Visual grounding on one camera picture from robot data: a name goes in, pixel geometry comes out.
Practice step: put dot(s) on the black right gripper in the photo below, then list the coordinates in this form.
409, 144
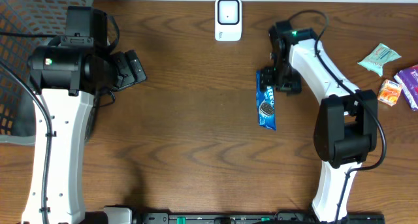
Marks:
272, 78

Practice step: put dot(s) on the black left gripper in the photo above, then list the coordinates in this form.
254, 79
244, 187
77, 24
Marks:
131, 70

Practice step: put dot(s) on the blue oreo cookie pack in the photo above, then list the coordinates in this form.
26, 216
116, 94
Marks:
265, 105

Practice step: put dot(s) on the green wet tissue pack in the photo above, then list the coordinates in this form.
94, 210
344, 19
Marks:
381, 55

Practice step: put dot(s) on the orange tissue pack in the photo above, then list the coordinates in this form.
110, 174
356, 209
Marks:
389, 92

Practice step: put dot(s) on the purple sanitary pad pack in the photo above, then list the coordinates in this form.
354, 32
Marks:
408, 79

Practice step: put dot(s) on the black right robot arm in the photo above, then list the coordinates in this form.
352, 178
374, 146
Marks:
345, 129

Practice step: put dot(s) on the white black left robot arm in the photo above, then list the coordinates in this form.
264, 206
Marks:
69, 75

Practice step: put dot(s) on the grey plastic mesh basket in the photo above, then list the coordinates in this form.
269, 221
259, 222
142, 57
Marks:
25, 17

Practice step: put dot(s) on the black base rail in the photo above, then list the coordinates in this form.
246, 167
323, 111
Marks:
280, 217

